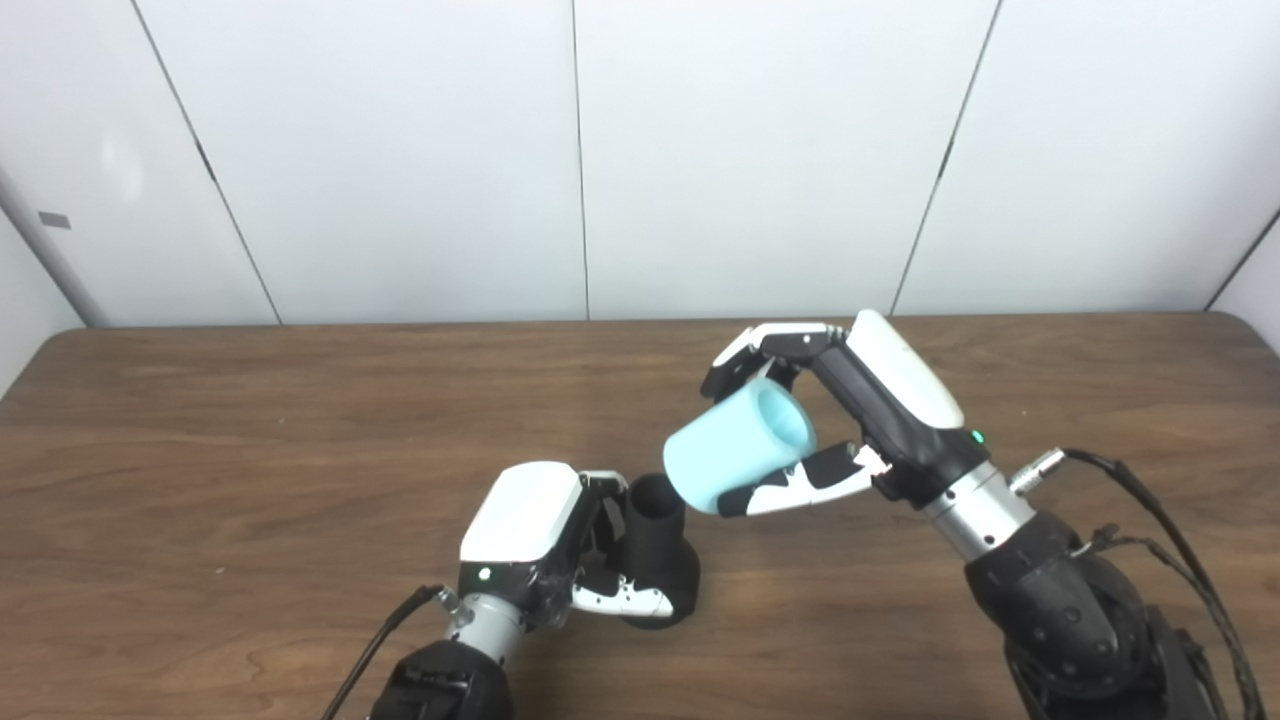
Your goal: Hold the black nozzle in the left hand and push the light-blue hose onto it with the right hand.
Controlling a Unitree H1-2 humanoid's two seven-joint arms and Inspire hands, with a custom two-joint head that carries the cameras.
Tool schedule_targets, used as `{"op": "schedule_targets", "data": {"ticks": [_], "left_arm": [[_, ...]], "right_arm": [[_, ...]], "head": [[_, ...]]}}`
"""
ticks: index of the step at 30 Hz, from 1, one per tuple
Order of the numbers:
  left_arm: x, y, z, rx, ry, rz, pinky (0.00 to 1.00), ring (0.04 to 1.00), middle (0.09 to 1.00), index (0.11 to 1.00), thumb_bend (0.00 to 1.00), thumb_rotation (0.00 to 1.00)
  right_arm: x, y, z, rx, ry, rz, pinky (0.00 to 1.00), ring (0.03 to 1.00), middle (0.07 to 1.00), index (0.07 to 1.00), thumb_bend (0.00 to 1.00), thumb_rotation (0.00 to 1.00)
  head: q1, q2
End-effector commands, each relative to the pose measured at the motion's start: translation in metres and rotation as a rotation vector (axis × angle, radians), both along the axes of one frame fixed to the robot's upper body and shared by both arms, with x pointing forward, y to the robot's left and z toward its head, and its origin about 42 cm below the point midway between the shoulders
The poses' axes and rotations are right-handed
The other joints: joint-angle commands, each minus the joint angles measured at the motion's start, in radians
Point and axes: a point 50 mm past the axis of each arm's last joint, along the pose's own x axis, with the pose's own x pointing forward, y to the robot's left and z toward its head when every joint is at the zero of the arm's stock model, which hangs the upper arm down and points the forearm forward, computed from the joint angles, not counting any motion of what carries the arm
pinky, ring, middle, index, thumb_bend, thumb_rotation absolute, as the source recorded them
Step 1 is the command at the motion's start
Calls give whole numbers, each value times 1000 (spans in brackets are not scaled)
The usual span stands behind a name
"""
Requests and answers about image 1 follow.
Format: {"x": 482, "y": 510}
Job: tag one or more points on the light blue cylinder cup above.
{"x": 720, "y": 455}

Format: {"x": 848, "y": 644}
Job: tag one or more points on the small grey wall label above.
{"x": 55, "y": 220}

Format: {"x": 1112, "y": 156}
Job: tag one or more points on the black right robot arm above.
{"x": 1070, "y": 610}

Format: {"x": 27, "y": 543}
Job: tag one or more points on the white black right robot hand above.
{"x": 900, "y": 390}

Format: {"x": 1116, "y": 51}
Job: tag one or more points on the black funnel-shaped nozzle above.
{"x": 660, "y": 560}

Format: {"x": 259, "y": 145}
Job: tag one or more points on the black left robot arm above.
{"x": 450, "y": 685}

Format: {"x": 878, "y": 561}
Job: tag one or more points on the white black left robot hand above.
{"x": 520, "y": 515}

